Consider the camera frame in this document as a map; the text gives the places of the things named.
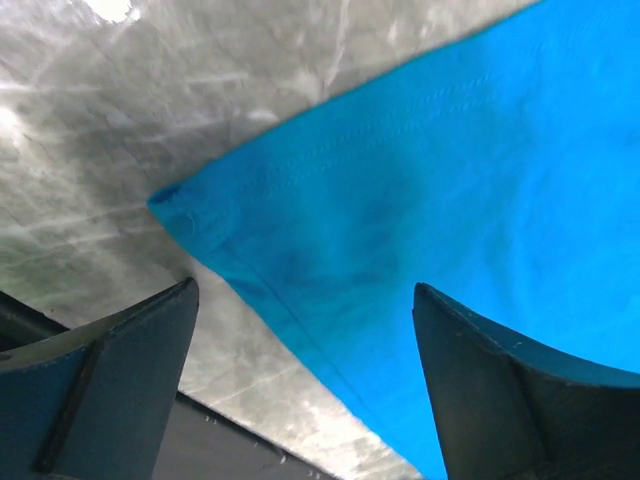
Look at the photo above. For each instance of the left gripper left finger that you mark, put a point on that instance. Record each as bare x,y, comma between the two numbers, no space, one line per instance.
94,402

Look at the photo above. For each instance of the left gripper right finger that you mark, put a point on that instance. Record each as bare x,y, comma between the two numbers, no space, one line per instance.
508,407

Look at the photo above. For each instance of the bright blue t shirt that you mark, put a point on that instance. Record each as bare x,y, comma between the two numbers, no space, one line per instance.
502,169

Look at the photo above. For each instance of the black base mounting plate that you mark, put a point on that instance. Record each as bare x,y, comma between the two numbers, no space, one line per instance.
199,443

